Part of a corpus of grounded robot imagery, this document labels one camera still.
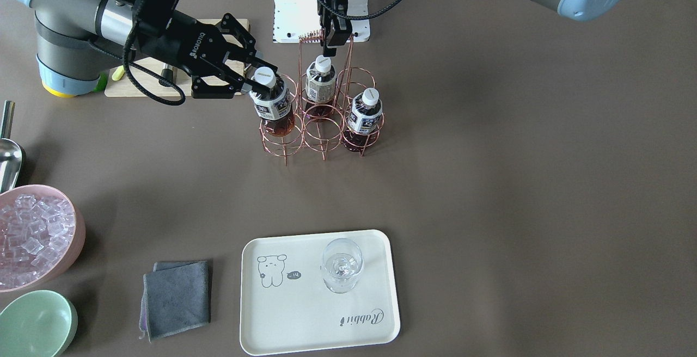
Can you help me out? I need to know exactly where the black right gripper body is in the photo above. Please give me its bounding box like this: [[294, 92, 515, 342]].
[[136, 13, 257, 99]]

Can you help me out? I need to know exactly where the tea bottle white cap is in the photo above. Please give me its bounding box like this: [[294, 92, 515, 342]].
[[342, 87, 383, 153], [249, 67, 296, 138], [304, 56, 337, 118]]

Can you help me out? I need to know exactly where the copper wire bottle basket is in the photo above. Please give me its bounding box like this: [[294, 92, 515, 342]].
[[259, 30, 384, 163]]

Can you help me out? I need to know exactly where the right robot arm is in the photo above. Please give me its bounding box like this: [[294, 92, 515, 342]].
[[17, 0, 277, 99]]

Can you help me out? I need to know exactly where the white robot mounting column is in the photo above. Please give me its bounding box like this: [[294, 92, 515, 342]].
[[272, 0, 371, 44]]

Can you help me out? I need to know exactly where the bamboo cutting board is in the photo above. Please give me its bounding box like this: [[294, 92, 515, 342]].
[[103, 18, 251, 98]]

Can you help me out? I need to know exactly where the yellow plastic knife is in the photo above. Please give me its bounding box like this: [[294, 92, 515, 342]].
[[111, 65, 125, 82]]

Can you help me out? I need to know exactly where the green lime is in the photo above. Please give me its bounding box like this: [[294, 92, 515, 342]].
[[92, 72, 109, 93]]

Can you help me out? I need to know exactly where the clear wine glass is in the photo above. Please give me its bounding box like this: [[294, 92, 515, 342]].
[[321, 238, 364, 293]]

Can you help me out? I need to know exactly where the cream rabbit tray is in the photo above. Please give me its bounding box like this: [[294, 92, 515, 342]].
[[240, 230, 401, 355]]

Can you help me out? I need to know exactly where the grey folded cloth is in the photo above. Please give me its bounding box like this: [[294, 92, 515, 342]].
[[139, 260, 211, 341]]

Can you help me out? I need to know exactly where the stainless steel ice scoop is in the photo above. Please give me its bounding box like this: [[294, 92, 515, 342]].
[[1, 101, 25, 193]]

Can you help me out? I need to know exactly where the pink ribbed ice bowl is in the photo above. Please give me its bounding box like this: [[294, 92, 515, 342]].
[[1, 185, 85, 293]]

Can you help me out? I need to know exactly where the mint green bowl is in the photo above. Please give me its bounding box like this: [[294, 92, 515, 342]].
[[1, 290, 78, 356]]

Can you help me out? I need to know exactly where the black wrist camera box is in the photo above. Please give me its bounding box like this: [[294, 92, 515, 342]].
[[132, 0, 179, 37]]

